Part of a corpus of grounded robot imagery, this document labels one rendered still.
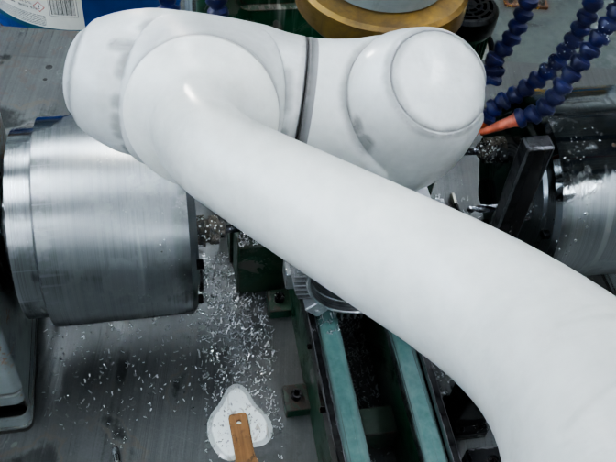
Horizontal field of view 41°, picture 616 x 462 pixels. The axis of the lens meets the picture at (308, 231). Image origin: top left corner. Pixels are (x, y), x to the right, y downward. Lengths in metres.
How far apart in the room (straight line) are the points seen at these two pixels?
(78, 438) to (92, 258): 0.31
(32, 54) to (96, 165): 0.77
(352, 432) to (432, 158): 0.51
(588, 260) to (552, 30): 2.30
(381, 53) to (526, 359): 0.32
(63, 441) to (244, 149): 0.78
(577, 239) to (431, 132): 0.52
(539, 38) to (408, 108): 2.74
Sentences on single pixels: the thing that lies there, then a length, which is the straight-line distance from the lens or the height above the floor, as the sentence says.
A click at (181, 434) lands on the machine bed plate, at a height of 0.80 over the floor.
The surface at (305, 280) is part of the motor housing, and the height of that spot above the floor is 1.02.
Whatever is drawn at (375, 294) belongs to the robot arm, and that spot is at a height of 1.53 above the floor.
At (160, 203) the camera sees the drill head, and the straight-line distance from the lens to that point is 0.90.
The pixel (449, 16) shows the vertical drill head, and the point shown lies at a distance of 0.85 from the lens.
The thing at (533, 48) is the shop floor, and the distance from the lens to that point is 3.21.
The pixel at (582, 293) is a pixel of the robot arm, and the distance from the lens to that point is 0.29.
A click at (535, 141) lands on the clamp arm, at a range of 0.87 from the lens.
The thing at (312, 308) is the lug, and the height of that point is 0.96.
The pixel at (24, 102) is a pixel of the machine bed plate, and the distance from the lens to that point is 1.57.
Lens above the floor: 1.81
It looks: 49 degrees down
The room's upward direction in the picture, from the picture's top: 7 degrees clockwise
